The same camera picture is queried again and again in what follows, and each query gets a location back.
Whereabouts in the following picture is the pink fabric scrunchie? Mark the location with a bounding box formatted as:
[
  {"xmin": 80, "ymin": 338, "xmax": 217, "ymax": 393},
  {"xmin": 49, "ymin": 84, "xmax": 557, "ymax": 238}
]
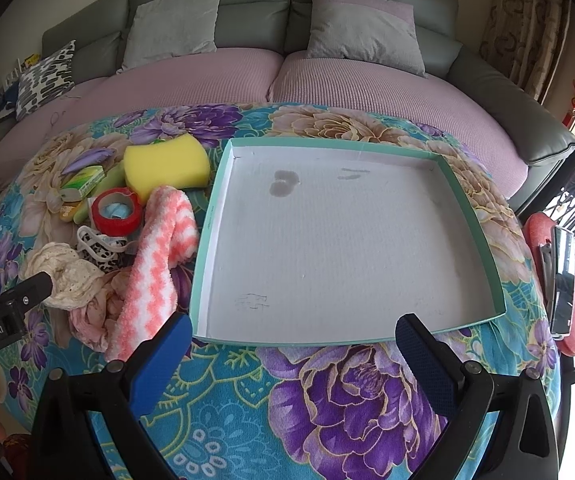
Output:
[{"xmin": 69, "ymin": 266, "xmax": 131, "ymax": 353}]

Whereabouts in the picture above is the cream lace scrunchie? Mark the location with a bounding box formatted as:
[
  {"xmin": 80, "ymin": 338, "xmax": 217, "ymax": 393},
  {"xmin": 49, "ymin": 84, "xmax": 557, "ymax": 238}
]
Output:
[{"xmin": 19, "ymin": 242, "xmax": 108, "ymax": 311}]

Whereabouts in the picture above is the leopard print scrunchie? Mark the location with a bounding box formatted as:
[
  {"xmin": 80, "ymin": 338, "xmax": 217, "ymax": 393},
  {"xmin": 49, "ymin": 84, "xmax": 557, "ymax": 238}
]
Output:
[{"xmin": 77, "ymin": 226, "xmax": 130, "ymax": 273}]

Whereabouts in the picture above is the green tissue pack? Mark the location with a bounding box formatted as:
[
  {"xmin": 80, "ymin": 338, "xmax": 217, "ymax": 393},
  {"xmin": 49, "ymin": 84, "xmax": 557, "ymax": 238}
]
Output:
[{"xmin": 60, "ymin": 165, "xmax": 105, "ymax": 203}]

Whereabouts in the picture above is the red tape roll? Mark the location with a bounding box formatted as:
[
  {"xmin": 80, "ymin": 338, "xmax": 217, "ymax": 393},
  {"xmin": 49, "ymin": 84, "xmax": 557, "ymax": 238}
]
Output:
[{"xmin": 90, "ymin": 188, "xmax": 143, "ymax": 237}]

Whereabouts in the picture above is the pink white fuzzy sock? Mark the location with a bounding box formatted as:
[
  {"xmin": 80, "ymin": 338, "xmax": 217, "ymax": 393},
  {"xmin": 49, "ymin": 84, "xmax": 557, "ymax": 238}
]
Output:
[{"xmin": 105, "ymin": 185, "xmax": 199, "ymax": 361}]

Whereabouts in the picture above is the purple wet wipes pack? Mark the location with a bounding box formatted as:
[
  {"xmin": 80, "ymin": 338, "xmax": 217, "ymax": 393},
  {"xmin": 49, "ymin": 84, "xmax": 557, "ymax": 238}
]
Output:
[{"xmin": 62, "ymin": 148, "xmax": 115, "ymax": 176}]

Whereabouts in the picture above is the yellow sponge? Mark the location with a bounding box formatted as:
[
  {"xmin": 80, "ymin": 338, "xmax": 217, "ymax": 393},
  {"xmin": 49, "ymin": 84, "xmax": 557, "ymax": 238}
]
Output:
[{"xmin": 122, "ymin": 133, "xmax": 210, "ymax": 205}]

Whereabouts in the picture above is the green microfiber cloth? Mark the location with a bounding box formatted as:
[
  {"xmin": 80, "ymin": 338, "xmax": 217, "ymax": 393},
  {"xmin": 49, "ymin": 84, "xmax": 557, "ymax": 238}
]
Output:
[{"xmin": 72, "ymin": 162, "xmax": 126, "ymax": 226}]

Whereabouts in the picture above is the orange sachet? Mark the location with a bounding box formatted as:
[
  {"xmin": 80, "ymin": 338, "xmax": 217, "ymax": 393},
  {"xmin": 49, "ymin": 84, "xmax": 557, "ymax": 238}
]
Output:
[{"xmin": 58, "ymin": 202, "xmax": 82, "ymax": 223}]

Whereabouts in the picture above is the floral blue tablecloth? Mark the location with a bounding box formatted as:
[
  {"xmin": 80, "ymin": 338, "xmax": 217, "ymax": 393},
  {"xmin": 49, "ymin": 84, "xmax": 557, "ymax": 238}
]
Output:
[{"xmin": 0, "ymin": 103, "xmax": 561, "ymax": 479}]

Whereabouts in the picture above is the blue cushion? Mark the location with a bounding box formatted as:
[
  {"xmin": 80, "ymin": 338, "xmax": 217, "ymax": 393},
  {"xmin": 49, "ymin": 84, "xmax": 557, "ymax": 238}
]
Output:
[{"xmin": 0, "ymin": 81, "xmax": 18, "ymax": 122}]

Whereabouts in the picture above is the smartphone on stool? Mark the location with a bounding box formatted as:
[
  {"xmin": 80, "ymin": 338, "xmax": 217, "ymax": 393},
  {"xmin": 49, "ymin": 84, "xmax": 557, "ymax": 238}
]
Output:
[{"xmin": 540, "ymin": 226, "xmax": 575, "ymax": 340}]

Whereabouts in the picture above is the black white patterned cushion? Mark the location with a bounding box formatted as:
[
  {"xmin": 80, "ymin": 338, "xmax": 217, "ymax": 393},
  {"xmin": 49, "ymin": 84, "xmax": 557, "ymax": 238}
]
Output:
[{"xmin": 16, "ymin": 40, "xmax": 76, "ymax": 122}]

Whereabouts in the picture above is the red plastic stool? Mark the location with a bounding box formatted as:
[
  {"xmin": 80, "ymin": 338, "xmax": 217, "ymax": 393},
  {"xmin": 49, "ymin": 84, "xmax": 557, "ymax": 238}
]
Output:
[{"xmin": 523, "ymin": 212, "xmax": 575, "ymax": 358}]

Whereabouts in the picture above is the teal white shallow box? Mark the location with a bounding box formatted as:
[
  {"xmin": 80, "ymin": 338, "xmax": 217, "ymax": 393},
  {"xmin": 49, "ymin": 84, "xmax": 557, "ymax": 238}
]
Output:
[{"xmin": 190, "ymin": 136, "xmax": 507, "ymax": 347}]

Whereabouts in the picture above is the grey cushion left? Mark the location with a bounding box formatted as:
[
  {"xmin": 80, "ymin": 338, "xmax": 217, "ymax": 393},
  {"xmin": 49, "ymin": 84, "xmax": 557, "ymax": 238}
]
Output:
[{"xmin": 119, "ymin": 0, "xmax": 220, "ymax": 73}]

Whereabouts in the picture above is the pink sofa seat cover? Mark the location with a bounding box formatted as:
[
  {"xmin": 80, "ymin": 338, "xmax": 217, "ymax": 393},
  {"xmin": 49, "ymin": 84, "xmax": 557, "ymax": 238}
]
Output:
[{"xmin": 0, "ymin": 48, "xmax": 528, "ymax": 197}]

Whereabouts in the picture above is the grey sofa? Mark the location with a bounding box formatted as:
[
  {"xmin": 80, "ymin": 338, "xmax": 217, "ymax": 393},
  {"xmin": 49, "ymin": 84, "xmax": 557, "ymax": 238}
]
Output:
[{"xmin": 43, "ymin": 0, "xmax": 575, "ymax": 205}]

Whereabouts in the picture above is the grey pink cushion right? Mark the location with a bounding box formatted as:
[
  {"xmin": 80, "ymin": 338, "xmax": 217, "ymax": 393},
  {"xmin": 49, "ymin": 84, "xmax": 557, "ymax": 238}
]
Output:
[{"xmin": 307, "ymin": 0, "xmax": 425, "ymax": 77}]

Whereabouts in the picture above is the patterned brown curtain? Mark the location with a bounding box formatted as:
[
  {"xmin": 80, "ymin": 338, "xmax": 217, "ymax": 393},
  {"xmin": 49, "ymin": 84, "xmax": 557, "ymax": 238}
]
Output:
[{"xmin": 479, "ymin": 0, "xmax": 572, "ymax": 103}]

